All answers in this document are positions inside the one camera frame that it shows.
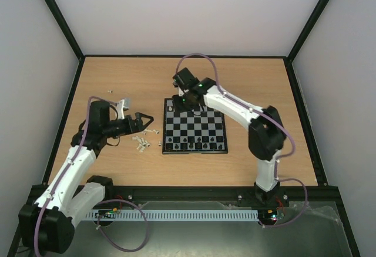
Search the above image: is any black aluminium rail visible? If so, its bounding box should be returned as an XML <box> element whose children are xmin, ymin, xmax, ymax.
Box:
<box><xmin>29</xmin><ymin>185</ymin><xmax>341</xmax><ymax>208</ymax></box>

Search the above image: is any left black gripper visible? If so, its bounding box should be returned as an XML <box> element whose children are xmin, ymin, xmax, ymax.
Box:
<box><xmin>104</xmin><ymin>112</ymin><xmax>155</xmax><ymax>138</ymax></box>

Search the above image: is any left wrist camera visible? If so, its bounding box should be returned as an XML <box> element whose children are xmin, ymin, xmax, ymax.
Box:
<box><xmin>115</xmin><ymin>98</ymin><xmax>130</xmax><ymax>119</ymax></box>

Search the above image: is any pile of white chess pieces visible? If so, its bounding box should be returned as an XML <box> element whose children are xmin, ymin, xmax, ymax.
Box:
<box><xmin>131</xmin><ymin>128</ymin><xmax>162</xmax><ymax>153</ymax></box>

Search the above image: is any black frame post left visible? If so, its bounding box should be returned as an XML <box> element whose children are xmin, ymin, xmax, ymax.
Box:
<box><xmin>30</xmin><ymin>0</ymin><xmax>85</xmax><ymax>61</ymax></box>

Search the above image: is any black grey chessboard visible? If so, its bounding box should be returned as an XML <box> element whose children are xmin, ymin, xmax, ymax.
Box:
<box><xmin>162</xmin><ymin>98</ymin><xmax>228</xmax><ymax>154</ymax></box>

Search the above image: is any black frame post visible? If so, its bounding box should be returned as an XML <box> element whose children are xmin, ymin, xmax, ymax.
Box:
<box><xmin>30</xmin><ymin>0</ymin><xmax>85</xmax><ymax>61</ymax></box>
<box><xmin>286</xmin><ymin>0</ymin><xmax>330</xmax><ymax>63</ymax></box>

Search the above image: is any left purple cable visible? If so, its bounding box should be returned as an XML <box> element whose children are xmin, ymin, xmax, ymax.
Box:
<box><xmin>33</xmin><ymin>96</ymin><xmax>121</xmax><ymax>256</ymax></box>

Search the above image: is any light blue cable duct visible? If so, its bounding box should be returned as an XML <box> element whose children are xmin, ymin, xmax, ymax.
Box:
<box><xmin>83</xmin><ymin>209</ymin><xmax>259</xmax><ymax>222</ymax></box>

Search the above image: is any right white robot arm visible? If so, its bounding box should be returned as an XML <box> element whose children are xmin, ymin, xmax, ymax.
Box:
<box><xmin>172</xmin><ymin>67</ymin><xmax>287</xmax><ymax>205</ymax></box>

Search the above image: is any black frame post right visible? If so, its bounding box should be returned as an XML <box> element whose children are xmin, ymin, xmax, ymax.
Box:
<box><xmin>286</xmin><ymin>0</ymin><xmax>330</xmax><ymax>63</ymax></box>

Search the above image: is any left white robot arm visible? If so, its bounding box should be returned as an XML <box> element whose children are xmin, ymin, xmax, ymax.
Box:
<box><xmin>18</xmin><ymin>96</ymin><xmax>154</xmax><ymax>256</ymax></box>

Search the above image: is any purple cable loop bottom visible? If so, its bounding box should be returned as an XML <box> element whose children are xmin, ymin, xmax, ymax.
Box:
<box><xmin>95</xmin><ymin>199</ymin><xmax>150</xmax><ymax>252</ymax></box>

